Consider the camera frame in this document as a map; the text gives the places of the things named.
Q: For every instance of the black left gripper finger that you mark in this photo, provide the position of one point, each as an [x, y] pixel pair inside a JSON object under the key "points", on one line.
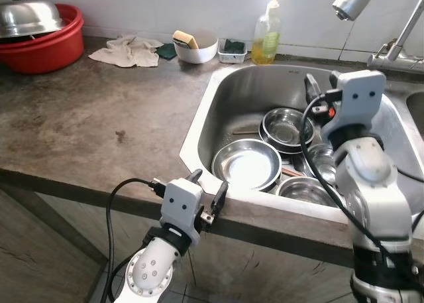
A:
{"points": [[220, 198], [196, 176]]}

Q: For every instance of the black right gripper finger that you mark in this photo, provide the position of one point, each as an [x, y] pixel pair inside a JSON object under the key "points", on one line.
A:
{"points": [[335, 81], [313, 89]]}

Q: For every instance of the dark rimmed steel dish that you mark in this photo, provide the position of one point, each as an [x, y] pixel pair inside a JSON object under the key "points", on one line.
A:
{"points": [[285, 150]]}

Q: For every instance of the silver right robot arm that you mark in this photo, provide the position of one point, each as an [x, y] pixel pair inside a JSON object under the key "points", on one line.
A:
{"points": [[368, 177]]}

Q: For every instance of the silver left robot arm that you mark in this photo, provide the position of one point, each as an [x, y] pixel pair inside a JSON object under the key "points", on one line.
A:
{"points": [[149, 276]]}

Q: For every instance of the large shallow steel plate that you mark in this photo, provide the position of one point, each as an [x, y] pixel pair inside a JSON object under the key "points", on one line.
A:
{"points": [[246, 165]]}

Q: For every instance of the yellow dish soap bottle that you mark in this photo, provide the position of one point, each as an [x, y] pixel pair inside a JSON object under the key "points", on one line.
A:
{"points": [[267, 44]]}

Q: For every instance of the wooden chopstick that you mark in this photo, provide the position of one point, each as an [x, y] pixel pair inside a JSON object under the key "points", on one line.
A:
{"points": [[246, 131], [295, 175]]}

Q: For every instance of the chrome sink faucet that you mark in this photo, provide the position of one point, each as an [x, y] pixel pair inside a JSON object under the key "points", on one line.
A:
{"points": [[397, 50]]}

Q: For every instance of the chrome sprayer head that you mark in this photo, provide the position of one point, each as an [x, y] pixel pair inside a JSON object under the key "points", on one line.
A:
{"points": [[351, 1]]}

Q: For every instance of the stainless steel double sink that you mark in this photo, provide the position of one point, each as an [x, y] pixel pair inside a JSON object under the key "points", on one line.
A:
{"points": [[232, 97]]}

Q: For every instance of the small white tray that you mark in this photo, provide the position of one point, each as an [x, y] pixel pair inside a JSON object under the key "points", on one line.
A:
{"points": [[232, 56]]}

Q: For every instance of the green scouring pad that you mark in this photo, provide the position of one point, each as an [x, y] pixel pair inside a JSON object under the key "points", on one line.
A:
{"points": [[233, 46], [165, 52]]}

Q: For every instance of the white ceramic bowl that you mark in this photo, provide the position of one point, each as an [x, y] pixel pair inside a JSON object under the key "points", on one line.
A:
{"points": [[199, 54]]}

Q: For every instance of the yellow sponge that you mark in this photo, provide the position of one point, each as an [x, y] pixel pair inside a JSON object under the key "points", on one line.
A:
{"points": [[184, 39]]}

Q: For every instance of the beige dish cloth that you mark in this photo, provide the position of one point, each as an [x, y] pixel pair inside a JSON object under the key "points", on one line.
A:
{"points": [[126, 51]]}

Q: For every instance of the red plastic basin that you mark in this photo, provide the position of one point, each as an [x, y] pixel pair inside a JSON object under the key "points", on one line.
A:
{"points": [[46, 54]]}

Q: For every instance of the inverted steel bowl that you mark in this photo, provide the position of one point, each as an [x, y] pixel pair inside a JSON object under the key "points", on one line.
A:
{"points": [[26, 18]]}

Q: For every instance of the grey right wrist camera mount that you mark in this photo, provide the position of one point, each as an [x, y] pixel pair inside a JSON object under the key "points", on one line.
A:
{"points": [[361, 94]]}

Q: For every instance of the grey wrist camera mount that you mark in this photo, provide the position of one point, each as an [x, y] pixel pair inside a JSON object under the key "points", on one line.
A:
{"points": [[361, 94], [180, 203]]}

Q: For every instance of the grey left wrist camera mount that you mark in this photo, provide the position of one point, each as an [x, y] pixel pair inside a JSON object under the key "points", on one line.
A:
{"points": [[180, 203]]}

